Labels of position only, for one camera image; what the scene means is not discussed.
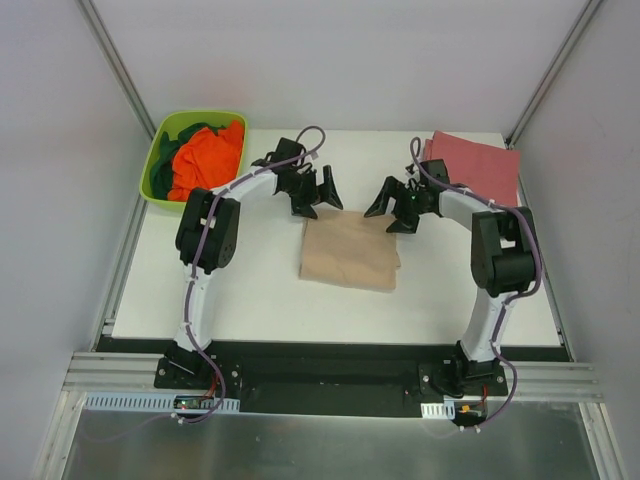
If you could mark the aluminium front frame rail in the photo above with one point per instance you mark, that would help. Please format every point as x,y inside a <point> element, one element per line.
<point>123,372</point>

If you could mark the orange t shirt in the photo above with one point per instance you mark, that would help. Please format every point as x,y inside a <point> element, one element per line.
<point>208,156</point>

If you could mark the dark green t shirt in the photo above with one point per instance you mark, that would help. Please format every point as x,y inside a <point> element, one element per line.
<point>161,174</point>

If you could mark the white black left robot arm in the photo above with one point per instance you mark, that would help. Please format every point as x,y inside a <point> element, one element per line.
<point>207,239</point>

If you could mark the beige t shirt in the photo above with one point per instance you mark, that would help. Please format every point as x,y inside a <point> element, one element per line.
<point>346,249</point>

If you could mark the right white cable duct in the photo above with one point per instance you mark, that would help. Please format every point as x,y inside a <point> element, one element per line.
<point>438,411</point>

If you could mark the left white cable duct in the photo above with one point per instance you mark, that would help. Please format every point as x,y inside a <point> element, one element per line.
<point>149,403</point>

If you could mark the green plastic basket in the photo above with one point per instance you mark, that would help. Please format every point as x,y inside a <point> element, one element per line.
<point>173,124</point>

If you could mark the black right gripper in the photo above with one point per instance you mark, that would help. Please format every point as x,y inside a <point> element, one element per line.
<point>400,203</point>

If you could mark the folded red t shirt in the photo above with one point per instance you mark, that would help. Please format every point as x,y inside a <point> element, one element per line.
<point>488,171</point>

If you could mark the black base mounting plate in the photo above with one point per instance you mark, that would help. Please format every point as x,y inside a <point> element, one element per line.
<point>360,380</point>

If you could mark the right aluminium corner post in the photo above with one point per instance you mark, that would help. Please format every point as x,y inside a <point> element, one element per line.
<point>578,29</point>

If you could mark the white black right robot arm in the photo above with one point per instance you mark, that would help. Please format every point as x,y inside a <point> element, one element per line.
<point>505,263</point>

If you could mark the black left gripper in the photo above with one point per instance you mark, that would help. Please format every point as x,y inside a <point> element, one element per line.
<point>310,190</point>

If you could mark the aluminium corner post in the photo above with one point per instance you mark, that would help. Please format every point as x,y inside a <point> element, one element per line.
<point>107,46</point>
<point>578,29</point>

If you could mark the white cable duct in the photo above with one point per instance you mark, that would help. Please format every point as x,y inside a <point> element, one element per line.
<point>149,403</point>
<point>438,411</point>

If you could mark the left aluminium corner post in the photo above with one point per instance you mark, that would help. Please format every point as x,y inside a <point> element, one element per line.
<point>107,46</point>

